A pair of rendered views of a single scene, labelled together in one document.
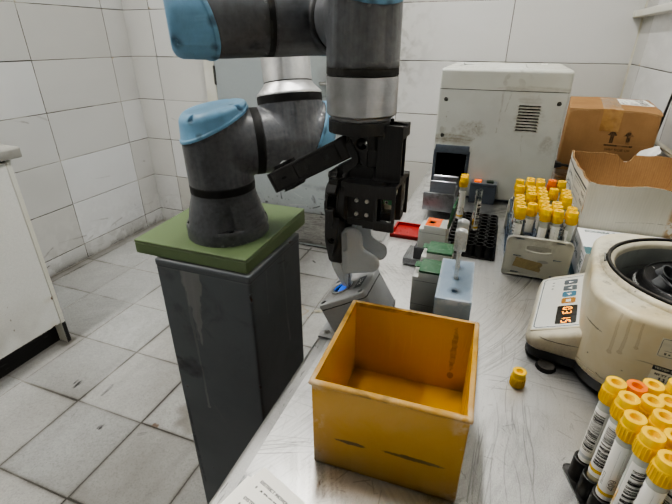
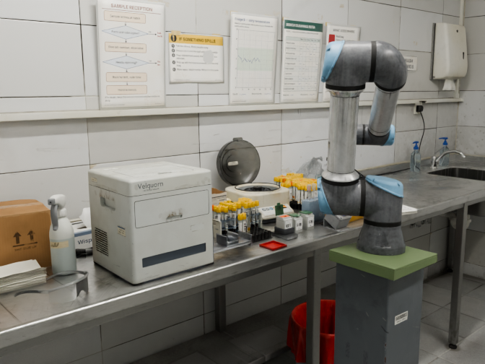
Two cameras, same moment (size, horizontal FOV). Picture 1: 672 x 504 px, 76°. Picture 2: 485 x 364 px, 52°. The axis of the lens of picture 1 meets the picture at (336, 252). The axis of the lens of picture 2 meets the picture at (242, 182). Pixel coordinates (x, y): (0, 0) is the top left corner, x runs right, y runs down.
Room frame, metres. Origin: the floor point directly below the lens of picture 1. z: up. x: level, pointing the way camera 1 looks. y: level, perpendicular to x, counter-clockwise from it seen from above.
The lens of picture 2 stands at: (2.31, 0.57, 1.41)
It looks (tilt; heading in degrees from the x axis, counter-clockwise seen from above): 10 degrees down; 209
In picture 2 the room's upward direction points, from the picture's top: 1 degrees counter-clockwise
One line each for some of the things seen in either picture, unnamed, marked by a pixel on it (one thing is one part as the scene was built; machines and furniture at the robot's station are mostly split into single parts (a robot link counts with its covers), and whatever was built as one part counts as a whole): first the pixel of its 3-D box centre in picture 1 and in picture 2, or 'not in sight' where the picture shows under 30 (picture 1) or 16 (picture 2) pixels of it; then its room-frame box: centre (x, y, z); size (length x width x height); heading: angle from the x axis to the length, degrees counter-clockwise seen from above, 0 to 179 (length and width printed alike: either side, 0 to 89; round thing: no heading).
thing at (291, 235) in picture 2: (431, 253); (283, 231); (0.68, -0.17, 0.89); 0.09 x 0.05 x 0.04; 67
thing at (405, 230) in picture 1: (409, 230); (273, 245); (0.81, -0.15, 0.88); 0.07 x 0.07 x 0.01; 69
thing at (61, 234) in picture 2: not in sight; (60, 234); (1.33, -0.59, 1.00); 0.09 x 0.08 x 0.24; 69
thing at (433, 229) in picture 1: (433, 239); (283, 224); (0.68, -0.17, 0.92); 0.05 x 0.04 x 0.06; 67
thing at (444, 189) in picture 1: (444, 186); (221, 242); (0.97, -0.26, 0.92); 0.21 x 0.07 x 0.05; 159
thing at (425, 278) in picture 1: (429, 285); (306, 219); (0.54, -0.14, 0.91); 0.05 x 0.04 x 0.07; 69
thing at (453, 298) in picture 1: (451, 313); (313, 210); (0.44, -0.14, 0.92); 0.10 x 0.07 x 0.10; 162
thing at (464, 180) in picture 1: (476, 212); (246, 224); (0.78, -0.27, 0.93); 0.17 x 0.09 x 0.11; 159
